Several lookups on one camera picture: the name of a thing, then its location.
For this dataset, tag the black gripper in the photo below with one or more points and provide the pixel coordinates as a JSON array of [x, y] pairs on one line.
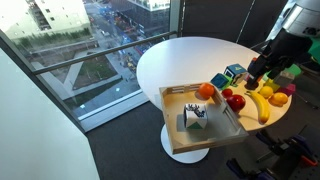
[[286, 45]]

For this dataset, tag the red plastic apple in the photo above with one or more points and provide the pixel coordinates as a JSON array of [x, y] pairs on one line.
[[236, 102]]

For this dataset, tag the green plastic bowl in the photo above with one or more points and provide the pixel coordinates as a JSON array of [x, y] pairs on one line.
[[295, 69]]

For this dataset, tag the yellow-green wooden block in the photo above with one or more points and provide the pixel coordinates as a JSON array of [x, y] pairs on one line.
[[270, 85]]

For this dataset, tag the dark purple plastic plum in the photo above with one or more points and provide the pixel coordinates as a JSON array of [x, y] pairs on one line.
[[251, 86]]

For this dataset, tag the gray soft cube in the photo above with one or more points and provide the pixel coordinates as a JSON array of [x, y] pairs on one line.
[[283, 79]]

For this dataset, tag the yellow plastic lemon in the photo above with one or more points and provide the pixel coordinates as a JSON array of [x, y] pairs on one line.
[[266, 91]]

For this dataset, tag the blue cube with number four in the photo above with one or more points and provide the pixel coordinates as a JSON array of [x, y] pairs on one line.
[[235, 72]]

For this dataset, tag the magenta wooden block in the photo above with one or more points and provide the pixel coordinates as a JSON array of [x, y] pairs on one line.
[[289, 89]]

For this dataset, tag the orange-yellow plastic lemon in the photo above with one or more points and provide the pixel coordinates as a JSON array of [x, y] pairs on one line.
[[278, 99]]

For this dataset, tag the yellow plastic banana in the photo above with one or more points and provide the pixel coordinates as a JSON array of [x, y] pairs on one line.
[[261, 105]]

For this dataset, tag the green wooden block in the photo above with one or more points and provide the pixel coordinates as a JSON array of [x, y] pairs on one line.
[[229, 82]]

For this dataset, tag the small red plastic strawberry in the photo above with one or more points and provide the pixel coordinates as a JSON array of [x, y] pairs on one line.
[[227, 92]]

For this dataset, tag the teal blue wooden block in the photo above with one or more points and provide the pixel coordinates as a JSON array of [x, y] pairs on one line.
[[219, 80]]

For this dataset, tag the orange plastic fruit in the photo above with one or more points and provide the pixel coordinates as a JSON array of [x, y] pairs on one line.
[[206, 90]]

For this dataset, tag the wooden tray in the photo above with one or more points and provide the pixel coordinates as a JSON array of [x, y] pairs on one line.
[[216, 133]]

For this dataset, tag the blue black spring clamp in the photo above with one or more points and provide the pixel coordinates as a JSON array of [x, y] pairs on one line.
[[246, 170], [290, 146]]

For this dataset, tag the white cube with zebra print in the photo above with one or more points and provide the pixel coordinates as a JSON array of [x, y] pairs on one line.
[[195, 116]]

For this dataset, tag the grey window railing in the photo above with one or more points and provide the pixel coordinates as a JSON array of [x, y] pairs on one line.
[[100, 53]]

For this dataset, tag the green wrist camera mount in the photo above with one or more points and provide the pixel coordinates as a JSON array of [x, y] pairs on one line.
[[315, 50]]

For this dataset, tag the white table pedestal base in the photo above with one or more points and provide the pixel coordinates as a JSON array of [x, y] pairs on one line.
[[186, 156]]

